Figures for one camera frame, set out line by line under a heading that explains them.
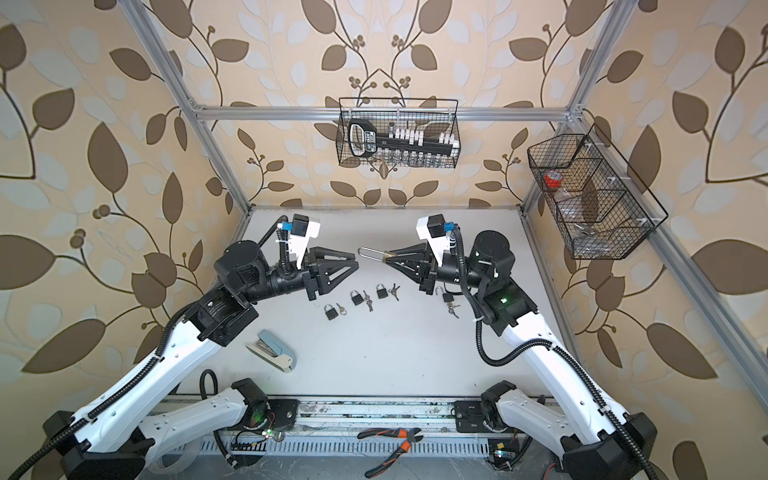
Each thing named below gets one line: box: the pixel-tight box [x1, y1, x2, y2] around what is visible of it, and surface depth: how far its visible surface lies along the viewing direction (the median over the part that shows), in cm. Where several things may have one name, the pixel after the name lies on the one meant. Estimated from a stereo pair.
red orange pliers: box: [357, 427, 424, 479], surface depth 72 cm
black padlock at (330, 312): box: [324, 304, 339, 321], surface depth 95 cm
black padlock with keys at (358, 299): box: [350, 290, 374, 312], surface depth 98 cm
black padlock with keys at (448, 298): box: [435, 286, 461, 319], surface depth 96 cm
